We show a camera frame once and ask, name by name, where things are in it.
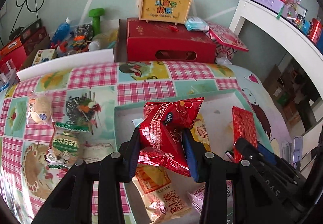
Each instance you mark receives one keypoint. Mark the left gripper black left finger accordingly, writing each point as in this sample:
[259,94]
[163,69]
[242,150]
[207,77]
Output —
[71,200]

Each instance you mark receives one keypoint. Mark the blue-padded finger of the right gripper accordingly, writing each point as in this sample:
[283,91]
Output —
[246,151]

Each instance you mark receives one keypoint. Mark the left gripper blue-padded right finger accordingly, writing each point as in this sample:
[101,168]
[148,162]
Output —
[205,166]

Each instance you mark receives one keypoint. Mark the red patterned snack pack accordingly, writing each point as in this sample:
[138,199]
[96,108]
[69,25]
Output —
[243,127]

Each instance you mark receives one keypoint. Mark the pink barcode snack packet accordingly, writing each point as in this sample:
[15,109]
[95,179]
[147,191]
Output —
[196,197]

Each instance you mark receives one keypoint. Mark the yellow soft bread pack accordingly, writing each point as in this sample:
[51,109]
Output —
[199,132]

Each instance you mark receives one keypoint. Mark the orange yellow bread snack bag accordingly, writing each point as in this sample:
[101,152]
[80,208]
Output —
[162,201]

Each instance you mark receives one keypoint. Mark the red puffy snack bag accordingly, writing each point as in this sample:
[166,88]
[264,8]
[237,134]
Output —
[161,133]

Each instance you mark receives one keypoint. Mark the green round biscuit pack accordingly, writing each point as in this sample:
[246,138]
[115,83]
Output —
[66,145]

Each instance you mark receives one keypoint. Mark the white green snack bag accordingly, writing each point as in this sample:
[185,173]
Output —
[137,122]

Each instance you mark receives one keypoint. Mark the white tray with teal rim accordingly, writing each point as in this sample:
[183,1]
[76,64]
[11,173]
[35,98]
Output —
[217,113]

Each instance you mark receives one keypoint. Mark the cardboard box on floor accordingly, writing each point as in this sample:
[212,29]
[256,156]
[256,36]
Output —
[273,84]

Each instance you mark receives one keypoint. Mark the pink plaid picture tablecloth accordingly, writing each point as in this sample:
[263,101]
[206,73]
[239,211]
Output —
[91,94]

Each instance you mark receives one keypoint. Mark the clear wrapped small cake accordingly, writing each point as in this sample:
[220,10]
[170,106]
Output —
[39,108]

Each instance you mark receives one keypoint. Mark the pink red patterned gift box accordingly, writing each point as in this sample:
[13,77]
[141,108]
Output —
[226,42]

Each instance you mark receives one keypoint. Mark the white shelf table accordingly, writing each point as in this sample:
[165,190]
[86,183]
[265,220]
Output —
[251,71]

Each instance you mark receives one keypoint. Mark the large red gift box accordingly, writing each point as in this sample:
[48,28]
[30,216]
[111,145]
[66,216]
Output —
[165,41]

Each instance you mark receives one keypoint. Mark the clear acrylic box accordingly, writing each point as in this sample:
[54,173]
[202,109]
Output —
[8,74]

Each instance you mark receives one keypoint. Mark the blue wet wipes pack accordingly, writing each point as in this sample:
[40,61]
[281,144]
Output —
[196,24]

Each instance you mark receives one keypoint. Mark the white foam board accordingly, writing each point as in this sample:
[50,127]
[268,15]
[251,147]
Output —
[68,62]

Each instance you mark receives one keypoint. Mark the colourful toy pile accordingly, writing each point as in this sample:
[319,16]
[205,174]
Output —
[76,41]

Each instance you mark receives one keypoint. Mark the orange red flat box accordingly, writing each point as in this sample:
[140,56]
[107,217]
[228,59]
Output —
[13,49]

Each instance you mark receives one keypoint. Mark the yellow childrens day gift box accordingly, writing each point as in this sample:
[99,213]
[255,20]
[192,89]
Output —
[172,11]

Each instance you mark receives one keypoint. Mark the blue liquid bottle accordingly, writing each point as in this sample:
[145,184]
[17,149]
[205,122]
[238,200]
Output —
[61,32]

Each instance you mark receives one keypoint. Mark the dark red box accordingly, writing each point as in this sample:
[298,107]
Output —
[32,35]

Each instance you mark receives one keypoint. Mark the green dumbbell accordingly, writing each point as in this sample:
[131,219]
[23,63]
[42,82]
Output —
[95,14]

